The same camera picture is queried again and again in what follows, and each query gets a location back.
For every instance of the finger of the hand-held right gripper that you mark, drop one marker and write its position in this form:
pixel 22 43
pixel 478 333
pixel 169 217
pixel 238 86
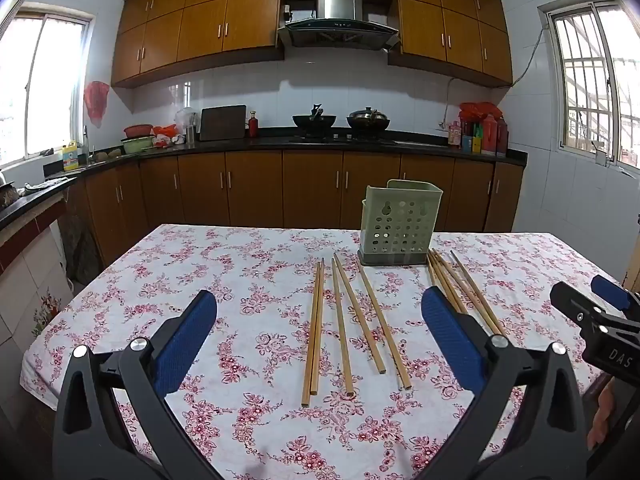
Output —
pixel 575 302
pixel 610 290

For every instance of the small red bottle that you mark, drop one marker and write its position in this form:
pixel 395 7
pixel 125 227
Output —
pixel 253 127

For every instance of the sliding window plain frame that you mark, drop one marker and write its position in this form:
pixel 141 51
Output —
pixel 50 85

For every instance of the dark sack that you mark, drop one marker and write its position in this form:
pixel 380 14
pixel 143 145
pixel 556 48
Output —
pixel 80 250

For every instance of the clear plastic bag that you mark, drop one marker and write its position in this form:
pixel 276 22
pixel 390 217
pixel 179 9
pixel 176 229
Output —
pixel 184 117

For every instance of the dark red sauce bottle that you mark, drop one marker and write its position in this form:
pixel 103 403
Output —
pixel 489 137
pixel 502 137

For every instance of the window with security bars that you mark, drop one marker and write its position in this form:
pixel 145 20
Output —
pixel 580 85

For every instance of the red and white plastic bag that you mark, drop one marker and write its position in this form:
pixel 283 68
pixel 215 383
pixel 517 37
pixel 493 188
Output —
pixel 165 136

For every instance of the steel range hood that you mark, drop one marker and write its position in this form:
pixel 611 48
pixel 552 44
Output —
pixel 339 2

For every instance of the yellow detergent bottle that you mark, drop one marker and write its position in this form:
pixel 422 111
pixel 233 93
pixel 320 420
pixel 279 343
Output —
pixel 71 157

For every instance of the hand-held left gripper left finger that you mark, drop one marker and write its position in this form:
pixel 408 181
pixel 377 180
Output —
pixel 185 345

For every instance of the metal faucet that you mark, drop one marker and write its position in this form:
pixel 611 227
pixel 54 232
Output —
pixel 86 142

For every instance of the red bag over bottles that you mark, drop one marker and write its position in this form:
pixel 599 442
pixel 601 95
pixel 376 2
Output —
pixel 480 110

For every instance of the wooden wall cabinets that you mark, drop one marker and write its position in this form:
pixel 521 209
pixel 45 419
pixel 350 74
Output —
pixel 200 25

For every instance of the blue box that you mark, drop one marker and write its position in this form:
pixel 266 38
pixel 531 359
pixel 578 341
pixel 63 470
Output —
pixel 467 144

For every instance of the person's right hand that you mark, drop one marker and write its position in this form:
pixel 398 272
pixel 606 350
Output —
pixel 601 417

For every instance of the grey cloth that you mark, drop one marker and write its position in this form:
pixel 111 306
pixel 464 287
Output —
pixel 42 186

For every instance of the red plastic basin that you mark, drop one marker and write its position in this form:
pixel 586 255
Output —
pixel 138 131

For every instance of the green plastic basin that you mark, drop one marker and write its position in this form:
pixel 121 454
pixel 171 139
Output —
pixel 137 145

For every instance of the pink bottle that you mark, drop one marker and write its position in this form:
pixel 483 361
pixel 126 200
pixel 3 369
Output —
pixel 454 135

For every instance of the green perforated utensil holder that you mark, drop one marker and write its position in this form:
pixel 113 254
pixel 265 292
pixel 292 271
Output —
pixel 400 225

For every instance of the black pot with lid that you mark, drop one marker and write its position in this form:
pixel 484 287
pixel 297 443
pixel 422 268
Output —
pixel 368 120

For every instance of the wooden base cabinets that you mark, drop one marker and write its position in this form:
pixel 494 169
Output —
pixel 250 190

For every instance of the red hanging plastic bag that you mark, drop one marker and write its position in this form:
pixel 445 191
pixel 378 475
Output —
pixel 96 100

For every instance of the black wok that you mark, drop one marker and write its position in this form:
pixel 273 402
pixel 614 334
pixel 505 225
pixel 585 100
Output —
pixel 315 121

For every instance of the dark cutting board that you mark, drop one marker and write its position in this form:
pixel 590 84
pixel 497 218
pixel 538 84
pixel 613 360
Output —
pixel 222 122

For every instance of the metal cup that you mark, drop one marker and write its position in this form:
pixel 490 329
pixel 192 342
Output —
pixel 191 134

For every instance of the black kitchen countertop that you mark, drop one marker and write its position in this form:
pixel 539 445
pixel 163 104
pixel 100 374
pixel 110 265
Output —
pixel 280 142

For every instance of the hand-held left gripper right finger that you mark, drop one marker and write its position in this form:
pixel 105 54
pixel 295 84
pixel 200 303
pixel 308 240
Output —
pixel 450 340

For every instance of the black gas stove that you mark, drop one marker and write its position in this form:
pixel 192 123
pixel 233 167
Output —
pixel 345 138

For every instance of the red floral tablecloth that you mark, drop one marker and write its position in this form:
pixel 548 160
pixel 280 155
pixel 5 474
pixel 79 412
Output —
pixel 250 285

